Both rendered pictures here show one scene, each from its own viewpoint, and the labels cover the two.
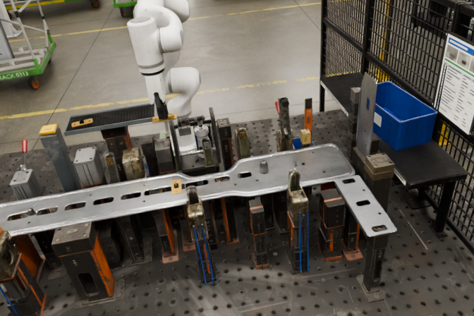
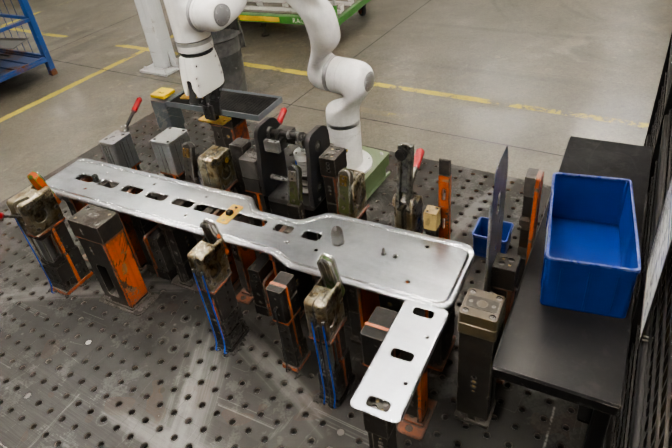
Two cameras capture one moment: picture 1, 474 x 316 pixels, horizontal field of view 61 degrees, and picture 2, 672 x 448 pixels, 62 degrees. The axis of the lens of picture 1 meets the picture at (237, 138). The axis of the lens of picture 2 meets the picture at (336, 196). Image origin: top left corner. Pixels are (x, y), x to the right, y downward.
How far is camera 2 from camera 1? 86 cm
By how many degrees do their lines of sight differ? 31
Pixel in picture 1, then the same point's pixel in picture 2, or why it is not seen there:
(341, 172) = (429, 295)
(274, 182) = not seen: hidden behind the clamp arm
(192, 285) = (206, 342)
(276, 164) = (361, 240)
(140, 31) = not seen: outside the picture
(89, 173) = (164, 158)
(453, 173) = (590, 392)
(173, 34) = (203, 6)
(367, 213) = (389, 372)
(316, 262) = not seen: hidden behind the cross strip
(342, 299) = not seen: outside the picture
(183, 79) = (340, 76)
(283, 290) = (283, 413)
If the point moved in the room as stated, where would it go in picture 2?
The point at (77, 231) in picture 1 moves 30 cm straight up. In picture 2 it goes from (95, 217) to (53, 122)
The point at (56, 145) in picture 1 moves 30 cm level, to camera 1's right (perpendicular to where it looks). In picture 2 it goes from (164, 114) to (228, 131)
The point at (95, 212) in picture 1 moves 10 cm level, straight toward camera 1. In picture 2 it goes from (137, 205) to (122, 227)
